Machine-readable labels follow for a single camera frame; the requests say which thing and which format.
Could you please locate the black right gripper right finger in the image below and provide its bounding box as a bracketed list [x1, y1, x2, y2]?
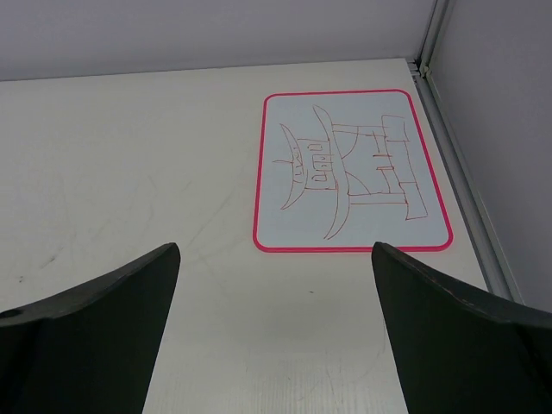
[371, 242, 551, 413]

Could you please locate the pink framed whiteboard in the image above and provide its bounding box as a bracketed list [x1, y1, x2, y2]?
[252, 89, 454, 253]

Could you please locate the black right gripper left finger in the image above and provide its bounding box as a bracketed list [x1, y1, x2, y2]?
[1, 242, 180, 413]

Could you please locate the aluminium right frame post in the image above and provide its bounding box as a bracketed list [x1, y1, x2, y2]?
[409, 0, 524, 304]

